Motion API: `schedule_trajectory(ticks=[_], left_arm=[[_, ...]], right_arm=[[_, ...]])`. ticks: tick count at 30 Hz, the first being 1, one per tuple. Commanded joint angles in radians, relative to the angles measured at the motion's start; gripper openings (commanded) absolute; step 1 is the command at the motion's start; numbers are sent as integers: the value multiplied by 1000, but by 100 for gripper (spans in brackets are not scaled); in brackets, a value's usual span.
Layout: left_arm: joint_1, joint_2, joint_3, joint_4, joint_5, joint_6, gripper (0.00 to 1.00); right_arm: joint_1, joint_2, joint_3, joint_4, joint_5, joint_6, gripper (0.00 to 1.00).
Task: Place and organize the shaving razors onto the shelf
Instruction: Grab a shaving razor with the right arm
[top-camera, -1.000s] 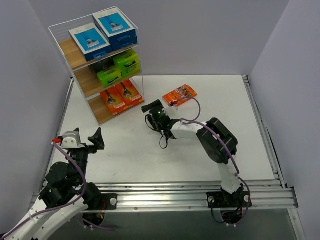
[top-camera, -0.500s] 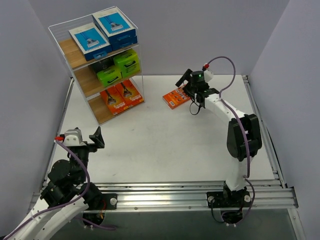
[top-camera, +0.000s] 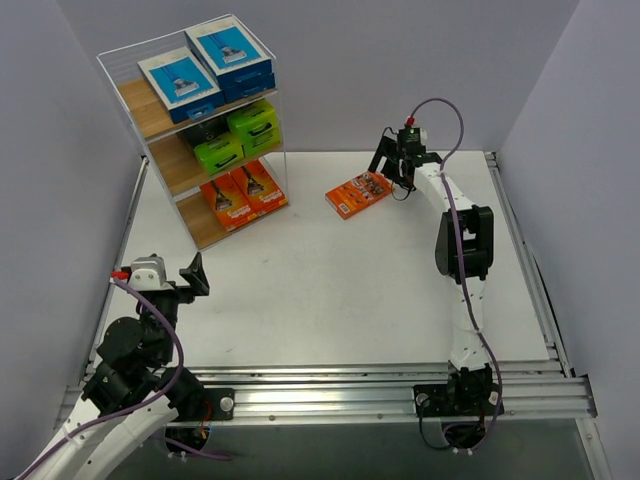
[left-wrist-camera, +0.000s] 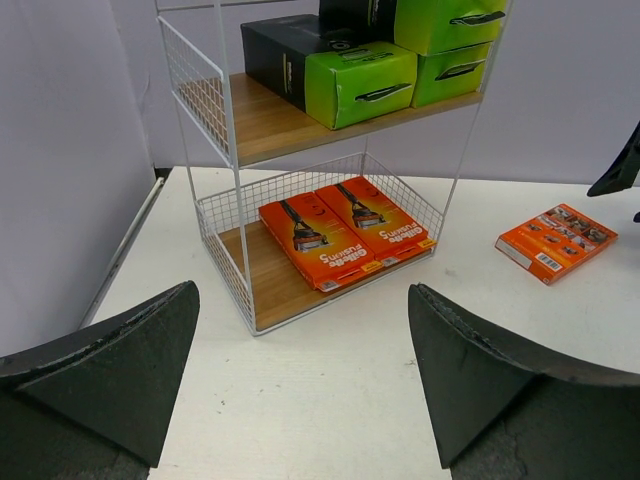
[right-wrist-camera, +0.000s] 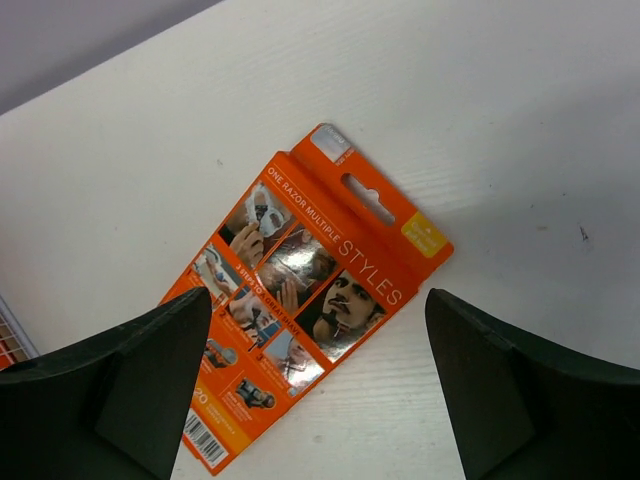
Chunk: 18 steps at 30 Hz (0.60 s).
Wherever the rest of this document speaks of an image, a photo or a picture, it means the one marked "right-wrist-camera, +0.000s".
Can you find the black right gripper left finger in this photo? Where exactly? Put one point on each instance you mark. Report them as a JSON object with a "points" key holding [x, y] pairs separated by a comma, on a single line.
{"points": [[112, 406]]}

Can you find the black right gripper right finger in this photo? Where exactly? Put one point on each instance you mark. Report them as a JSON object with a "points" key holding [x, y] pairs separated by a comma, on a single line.
{"points": [[524, 407]]}

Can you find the orange Gillette cartridge box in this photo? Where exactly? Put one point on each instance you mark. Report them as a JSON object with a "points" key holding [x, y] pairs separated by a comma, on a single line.
{"points": [[319, 252]]}

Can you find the white wire wooden shelf rack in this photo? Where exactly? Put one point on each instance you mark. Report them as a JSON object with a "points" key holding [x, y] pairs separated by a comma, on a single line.
{"points": [[15, 345]]}

